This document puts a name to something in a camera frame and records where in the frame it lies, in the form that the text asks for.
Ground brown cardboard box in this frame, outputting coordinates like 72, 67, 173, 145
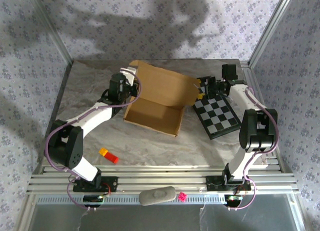
122, 60, 201, 138

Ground black and grey chessboard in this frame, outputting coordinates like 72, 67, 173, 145
191, 94, 242, 141

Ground red toy brick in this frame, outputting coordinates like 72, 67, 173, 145
103, 152, 120, 165

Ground aluminium mounting rails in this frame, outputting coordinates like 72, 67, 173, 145
26, 165, 300, 195

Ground grey oval stone pad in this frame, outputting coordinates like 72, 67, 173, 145
138, 185, 177, 207

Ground small black circuit board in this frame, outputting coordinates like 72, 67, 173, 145
224, 194, 243, 207
82, 194, 105, 208

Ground grey metal lower panel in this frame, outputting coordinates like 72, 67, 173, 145
18, 193, 311, 231

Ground aluminium side rail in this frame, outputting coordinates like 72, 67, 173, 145
239, 61, 287, 172
39, 62, 75, 167

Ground aluminium frame post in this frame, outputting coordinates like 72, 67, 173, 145
27, 0, 74, 66
248, 0, 297, 67

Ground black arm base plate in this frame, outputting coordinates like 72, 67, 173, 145
72, 175, 119, 193
205, 175, 252, 192

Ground thin red wire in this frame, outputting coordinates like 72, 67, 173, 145
235, 184, 248, 196
101, 182, 113, 197

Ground grey slotted cable duct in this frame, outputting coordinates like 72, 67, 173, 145
36, 196, 227, 206

